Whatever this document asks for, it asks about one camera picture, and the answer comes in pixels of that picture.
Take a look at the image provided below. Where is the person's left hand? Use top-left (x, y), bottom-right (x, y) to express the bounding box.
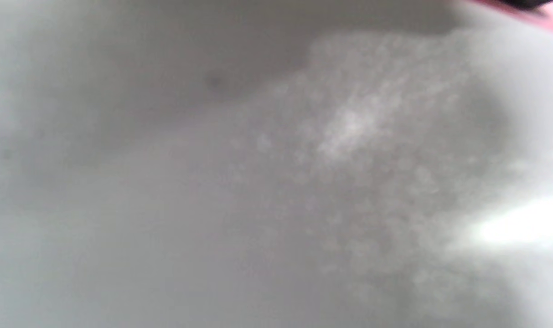
top-left (497, 0), bottom-right (553, 12)

